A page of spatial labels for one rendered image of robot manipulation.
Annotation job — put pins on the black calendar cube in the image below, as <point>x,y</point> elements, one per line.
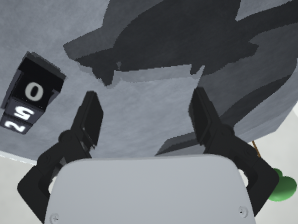
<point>28,101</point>
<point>12,123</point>

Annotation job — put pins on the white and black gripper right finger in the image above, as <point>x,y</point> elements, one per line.
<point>220,139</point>

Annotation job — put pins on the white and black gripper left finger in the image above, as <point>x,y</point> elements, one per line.
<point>83,135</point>

